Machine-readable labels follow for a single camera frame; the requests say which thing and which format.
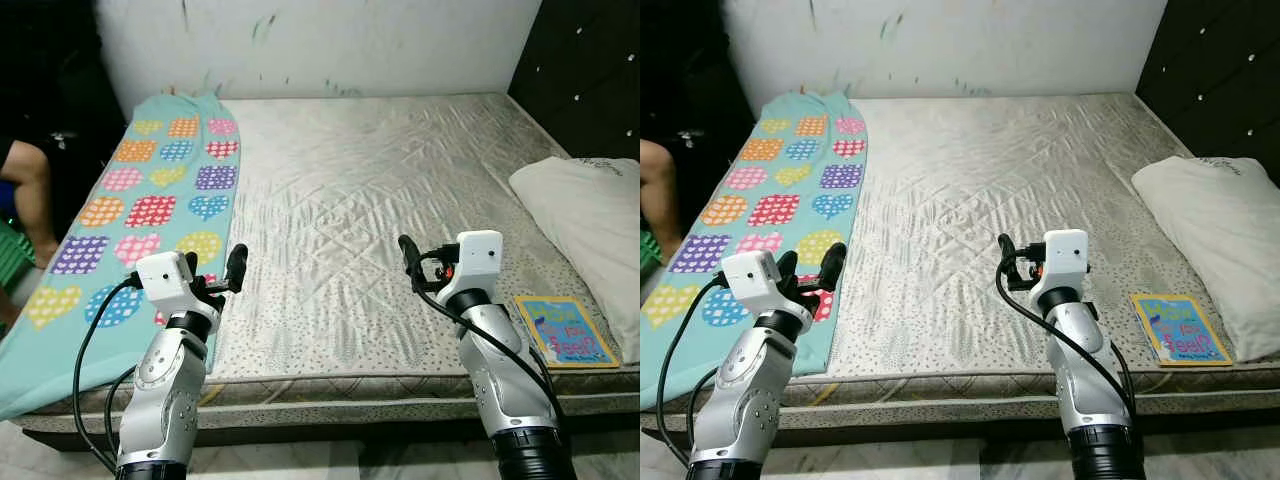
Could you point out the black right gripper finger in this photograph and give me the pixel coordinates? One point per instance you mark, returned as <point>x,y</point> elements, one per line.
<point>1008,249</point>
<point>412,254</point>

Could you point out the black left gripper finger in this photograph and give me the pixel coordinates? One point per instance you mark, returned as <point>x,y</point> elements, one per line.
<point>237,268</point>
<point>788,266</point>
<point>190,264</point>
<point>833,268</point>

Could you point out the yellow blue children's book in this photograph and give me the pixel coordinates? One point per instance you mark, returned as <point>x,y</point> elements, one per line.
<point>565,330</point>
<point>1180,330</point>

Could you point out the white pillow with print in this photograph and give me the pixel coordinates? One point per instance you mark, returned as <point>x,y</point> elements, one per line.
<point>1220,230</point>
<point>590,220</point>

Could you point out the white quilted mattress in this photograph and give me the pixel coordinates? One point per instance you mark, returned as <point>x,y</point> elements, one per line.
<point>350,200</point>
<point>980,200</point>

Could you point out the teal blanket with dotted hearts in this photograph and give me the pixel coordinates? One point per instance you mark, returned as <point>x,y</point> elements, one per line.
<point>150,180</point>
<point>780,180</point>

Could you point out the seated person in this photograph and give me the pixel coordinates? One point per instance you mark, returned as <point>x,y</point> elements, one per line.
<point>25,180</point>
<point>660,180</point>

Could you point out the black tufted headboard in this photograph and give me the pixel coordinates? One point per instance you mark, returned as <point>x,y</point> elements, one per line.
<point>1220,70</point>
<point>590,70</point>

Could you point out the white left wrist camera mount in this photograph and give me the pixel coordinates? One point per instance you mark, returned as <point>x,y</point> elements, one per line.
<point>750,278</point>
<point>165,275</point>

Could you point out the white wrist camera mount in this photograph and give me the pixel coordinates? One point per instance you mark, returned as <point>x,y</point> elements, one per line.
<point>165,275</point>
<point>1062,260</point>
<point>750,278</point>
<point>475,262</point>

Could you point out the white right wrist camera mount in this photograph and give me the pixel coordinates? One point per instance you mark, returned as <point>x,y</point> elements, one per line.
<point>1062,260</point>
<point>475,262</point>

